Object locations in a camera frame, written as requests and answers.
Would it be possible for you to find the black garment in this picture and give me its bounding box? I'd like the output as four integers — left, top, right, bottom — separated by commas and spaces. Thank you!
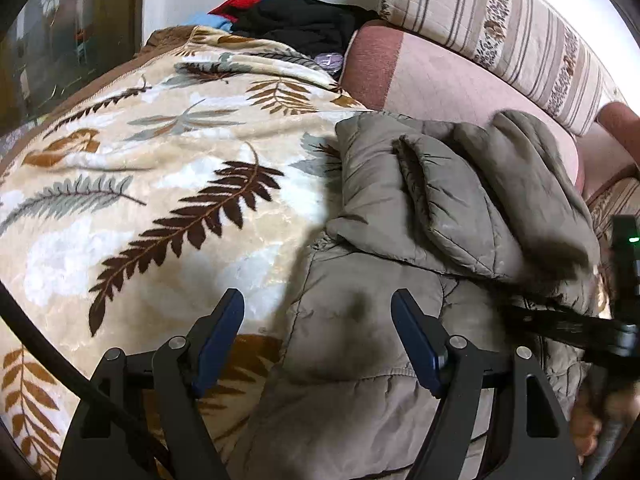
231, 0, 382, 61

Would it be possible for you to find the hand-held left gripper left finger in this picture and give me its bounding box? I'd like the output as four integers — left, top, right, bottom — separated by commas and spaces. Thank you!
57, 288, 246, 480

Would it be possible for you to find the beige leaf-print blanket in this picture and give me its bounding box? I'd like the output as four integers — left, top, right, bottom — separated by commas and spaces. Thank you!
0, 25, 371, 480

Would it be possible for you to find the person's right hand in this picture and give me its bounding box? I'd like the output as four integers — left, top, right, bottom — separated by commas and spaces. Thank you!
570, 394, 602, 467

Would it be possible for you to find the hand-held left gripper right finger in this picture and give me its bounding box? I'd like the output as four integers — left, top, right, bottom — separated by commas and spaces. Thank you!
390, 288, 584, 480

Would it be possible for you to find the dark glass door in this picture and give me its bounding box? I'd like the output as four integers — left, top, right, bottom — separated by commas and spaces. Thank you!
0, 0, 147, 133

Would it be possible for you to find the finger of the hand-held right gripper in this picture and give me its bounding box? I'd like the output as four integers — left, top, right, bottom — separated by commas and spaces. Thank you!
509, 305, 640, 361

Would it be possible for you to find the olive puffer jacket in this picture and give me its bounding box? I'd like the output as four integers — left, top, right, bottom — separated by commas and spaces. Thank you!
227, 109, 613, 480

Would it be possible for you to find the black cable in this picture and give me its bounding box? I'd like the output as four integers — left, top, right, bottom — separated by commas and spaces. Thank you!
0, 282, 173, 480

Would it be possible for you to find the small purple object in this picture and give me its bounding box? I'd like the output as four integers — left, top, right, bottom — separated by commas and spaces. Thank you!
315, 52, 345, 75

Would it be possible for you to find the pink sofa seat cushion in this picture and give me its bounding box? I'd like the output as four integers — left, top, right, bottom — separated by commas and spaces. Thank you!
339, 19, 640, 202

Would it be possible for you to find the red garment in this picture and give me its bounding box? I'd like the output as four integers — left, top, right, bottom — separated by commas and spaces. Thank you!
208, 0, 295, 20

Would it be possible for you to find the light blue cloth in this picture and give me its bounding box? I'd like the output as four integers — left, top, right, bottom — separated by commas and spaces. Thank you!
186, 12, 234, 34

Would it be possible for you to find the striped sofa back cushion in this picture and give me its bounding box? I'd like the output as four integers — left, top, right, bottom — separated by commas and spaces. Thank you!
376, 0, 623, 137

